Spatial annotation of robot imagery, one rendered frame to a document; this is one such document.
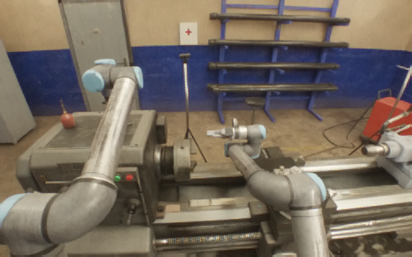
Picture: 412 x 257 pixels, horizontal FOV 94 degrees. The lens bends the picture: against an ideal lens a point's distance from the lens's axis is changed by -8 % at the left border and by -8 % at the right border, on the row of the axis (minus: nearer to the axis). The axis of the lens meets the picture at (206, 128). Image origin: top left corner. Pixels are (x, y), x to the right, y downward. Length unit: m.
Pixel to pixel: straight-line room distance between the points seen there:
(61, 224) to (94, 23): 3.93
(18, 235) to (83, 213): 0.15
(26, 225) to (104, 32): 3.86
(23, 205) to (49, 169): 0.58
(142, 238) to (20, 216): 0.80
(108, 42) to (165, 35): 1.02
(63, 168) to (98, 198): 0.60
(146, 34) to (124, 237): 3.43
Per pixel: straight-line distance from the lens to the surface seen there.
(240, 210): 1.35
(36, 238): 0.61
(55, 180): 1.22
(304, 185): 0.83
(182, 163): 1.17
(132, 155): 1.01
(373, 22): 5.36
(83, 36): 4.40
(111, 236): 1.36
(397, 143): 1.87
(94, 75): 0.93
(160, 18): 4.04
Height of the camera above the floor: 1.89
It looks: 30 degrees down
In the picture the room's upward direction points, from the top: straight up
